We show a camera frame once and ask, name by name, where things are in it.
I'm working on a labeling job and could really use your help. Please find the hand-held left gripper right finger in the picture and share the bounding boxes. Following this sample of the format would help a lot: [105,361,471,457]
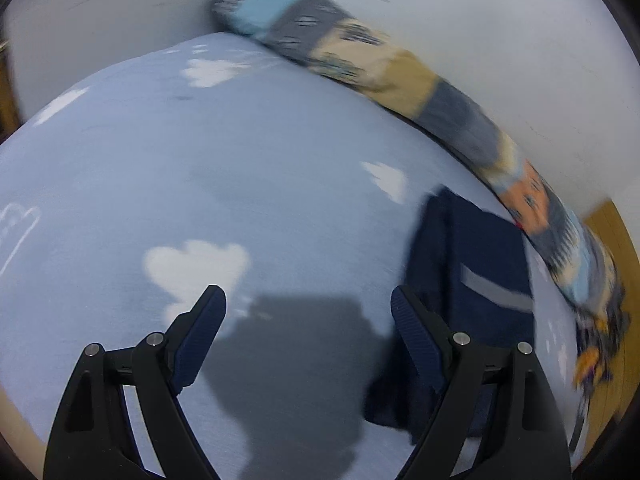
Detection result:
[390,285,572,480]

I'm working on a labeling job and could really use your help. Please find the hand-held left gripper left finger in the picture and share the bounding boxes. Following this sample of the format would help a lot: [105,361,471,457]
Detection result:
[43,285,227,480]

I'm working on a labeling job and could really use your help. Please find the navy blue pants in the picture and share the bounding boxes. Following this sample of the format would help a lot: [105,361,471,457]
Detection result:
[362,186,536,446]

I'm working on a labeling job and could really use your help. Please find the light blue cloud-print bed sheet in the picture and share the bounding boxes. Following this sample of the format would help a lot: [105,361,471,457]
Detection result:
[0,31,586,480]

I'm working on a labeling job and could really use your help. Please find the patchwork patterned rolled blanket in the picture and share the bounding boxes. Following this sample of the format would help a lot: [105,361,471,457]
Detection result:
[209,0,630,391]

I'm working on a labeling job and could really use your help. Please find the wooden furniture piece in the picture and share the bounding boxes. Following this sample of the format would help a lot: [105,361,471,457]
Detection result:
[0,35,26,141]

